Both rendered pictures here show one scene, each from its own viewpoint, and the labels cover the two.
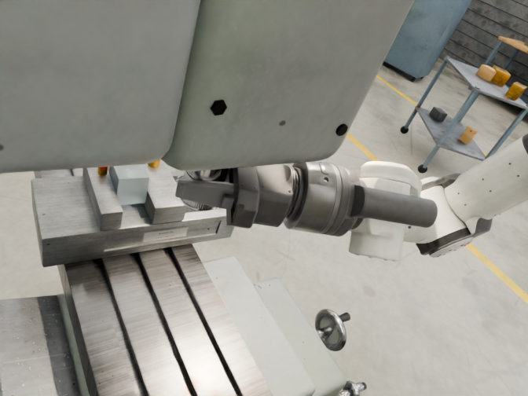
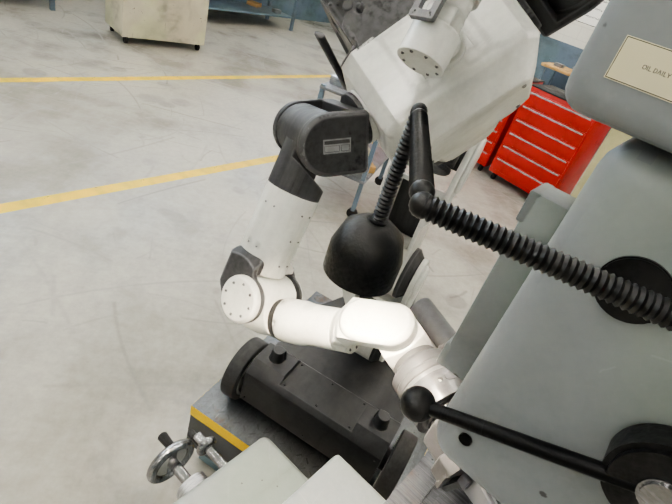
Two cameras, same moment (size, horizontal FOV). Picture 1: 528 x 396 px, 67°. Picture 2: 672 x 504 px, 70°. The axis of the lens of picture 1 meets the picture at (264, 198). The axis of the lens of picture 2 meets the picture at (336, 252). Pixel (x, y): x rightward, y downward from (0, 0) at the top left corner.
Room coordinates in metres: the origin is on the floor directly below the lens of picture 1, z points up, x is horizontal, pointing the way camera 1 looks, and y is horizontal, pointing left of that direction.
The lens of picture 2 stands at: (0.71, 0.34, 1.68)
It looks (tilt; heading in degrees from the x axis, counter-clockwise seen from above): 32 degrees down; 255
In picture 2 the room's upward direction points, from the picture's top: 19 degrees clockwise
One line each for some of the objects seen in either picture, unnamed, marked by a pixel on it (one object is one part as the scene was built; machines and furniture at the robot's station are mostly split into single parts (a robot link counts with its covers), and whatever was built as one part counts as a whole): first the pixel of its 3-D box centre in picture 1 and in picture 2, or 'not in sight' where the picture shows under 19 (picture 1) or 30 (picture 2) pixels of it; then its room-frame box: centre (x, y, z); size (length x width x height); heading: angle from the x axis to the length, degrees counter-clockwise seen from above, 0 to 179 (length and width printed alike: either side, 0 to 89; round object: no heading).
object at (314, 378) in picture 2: not in sight; (359, 348); (0.22, -0.78, 0.59); 0.64 x 0.52 x 0.33; 57
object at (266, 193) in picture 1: (278, 192); (455, 425); (0.40, -0.01, 1.23); 0.13 x 0.12 x 0.10; 19
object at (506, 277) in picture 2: not in sight; (503, 291); (0.44, -0.01, 1.45); 0.04 x 0.04 x 0.21; 44
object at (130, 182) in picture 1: (128, 181); not in sight; (0.53, 0.23, 1.04); 0.06 x 0.05 x 0.06; 42
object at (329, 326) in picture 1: (320, 333); (180, 472); (0.71, -0.29, 0.63); 0.16 x 0.12 x 0.12; 134
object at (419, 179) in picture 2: not in sight; (420, 152); (0.60, 0.05, 1.58); 0.17 x 0.01 x 0.01; 77
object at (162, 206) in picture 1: (157, 188); not in sight; (0.57, 0.19, 1.02); 0.15 x 0.06 x 0.04; 42
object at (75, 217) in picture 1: (141, 203); not in sight; (0.55, 0.21, 0.98); 0.35 x 0.15 x 0.11; 132
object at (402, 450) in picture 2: not in sight; (394, 464); (0.13, -0.43, 0.50); 0.20 x 0.05 x 0.20; 57
